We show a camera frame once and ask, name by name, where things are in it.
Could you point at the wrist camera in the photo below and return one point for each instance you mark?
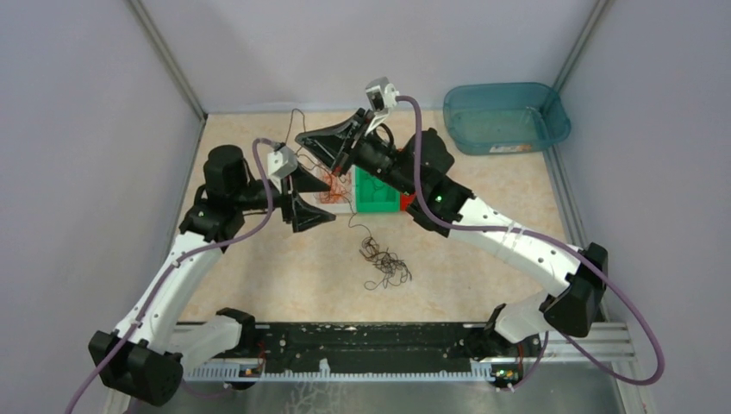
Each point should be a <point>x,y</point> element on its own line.
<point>382,96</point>
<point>281,162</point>

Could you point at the white plastic bin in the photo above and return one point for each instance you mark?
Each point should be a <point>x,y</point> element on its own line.
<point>340,199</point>

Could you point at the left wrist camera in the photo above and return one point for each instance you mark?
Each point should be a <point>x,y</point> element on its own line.
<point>281,162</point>

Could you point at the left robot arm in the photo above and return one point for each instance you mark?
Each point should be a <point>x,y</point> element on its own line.
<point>140,356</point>

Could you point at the red plastic bin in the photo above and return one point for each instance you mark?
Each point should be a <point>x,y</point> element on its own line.
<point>405,200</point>

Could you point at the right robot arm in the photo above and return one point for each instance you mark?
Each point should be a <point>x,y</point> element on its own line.
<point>572,279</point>

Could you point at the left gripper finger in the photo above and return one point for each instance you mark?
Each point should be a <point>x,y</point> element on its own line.
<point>305,216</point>
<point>304,181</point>

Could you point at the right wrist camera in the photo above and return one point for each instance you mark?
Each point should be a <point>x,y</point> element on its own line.
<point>382,96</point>

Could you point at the teal translucent tub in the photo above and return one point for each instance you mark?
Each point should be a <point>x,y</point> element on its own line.
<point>505,118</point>

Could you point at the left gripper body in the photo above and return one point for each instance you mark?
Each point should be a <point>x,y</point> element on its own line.
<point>286,198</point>

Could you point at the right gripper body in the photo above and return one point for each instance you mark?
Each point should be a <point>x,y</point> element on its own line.
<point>368,153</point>

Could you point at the green plastic bin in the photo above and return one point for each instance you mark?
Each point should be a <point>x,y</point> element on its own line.
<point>374,196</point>

